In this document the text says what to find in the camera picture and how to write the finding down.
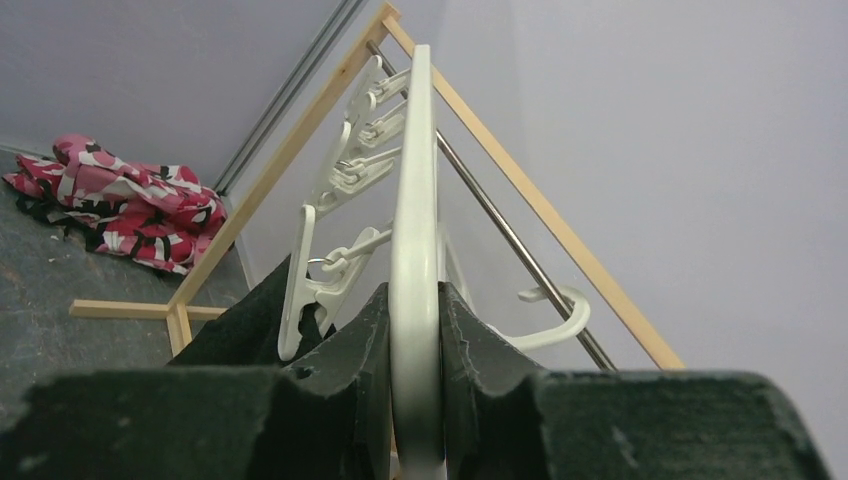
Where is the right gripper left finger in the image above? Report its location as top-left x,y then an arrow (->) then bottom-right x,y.
1,285 -> 391,479

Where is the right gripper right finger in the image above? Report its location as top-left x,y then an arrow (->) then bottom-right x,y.
438,283 -> 830,479

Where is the wooden hanger stand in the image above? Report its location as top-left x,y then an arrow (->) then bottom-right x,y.
70,2 -> 685,370

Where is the pink camouflage cloth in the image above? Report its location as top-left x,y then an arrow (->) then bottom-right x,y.
2,134 -> 228,275

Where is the steel hanging rod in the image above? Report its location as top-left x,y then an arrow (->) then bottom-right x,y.
365,39 -> 617,372

